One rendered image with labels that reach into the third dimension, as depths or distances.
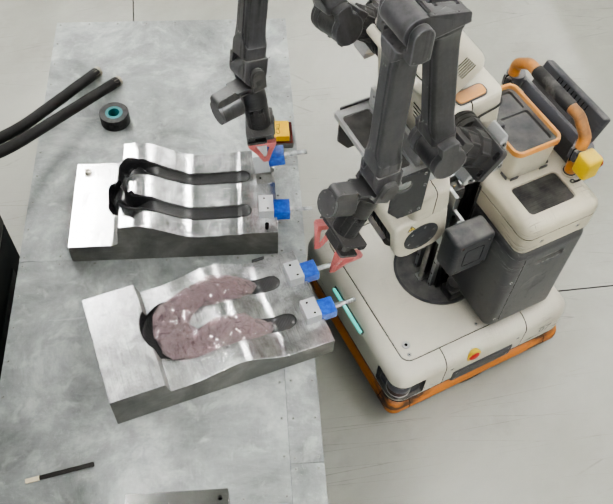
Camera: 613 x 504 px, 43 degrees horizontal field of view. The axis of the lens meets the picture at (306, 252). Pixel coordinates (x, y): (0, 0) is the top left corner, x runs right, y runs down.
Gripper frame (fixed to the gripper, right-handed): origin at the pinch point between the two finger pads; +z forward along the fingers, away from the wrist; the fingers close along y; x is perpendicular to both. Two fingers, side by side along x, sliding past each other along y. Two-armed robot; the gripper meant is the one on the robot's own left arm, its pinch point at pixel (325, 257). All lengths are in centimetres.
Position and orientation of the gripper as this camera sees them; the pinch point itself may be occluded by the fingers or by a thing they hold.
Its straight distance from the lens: 171.0
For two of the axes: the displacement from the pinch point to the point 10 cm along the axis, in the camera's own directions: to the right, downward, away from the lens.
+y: 4.7, 7.4, -4.9
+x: 7.8, -0.8, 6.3
